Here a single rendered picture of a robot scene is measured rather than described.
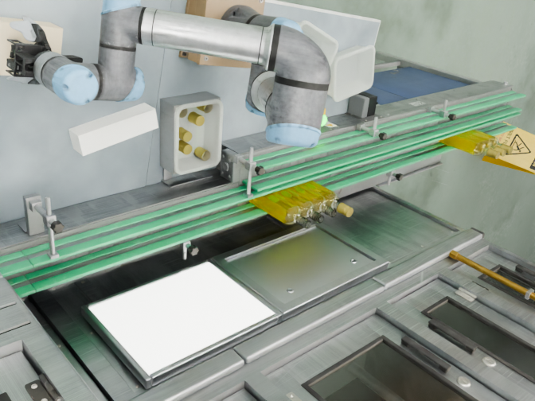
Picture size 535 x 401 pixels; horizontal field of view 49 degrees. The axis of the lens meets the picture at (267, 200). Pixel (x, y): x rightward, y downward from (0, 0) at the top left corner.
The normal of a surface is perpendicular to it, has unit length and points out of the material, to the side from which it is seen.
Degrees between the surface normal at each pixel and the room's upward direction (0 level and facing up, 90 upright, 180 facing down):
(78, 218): 90
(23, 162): 0
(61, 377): 90
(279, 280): 90
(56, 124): 0
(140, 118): 0
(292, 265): 90
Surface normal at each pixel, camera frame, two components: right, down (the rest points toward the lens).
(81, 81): 0.65, 0.39
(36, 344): 0.08, -0.89
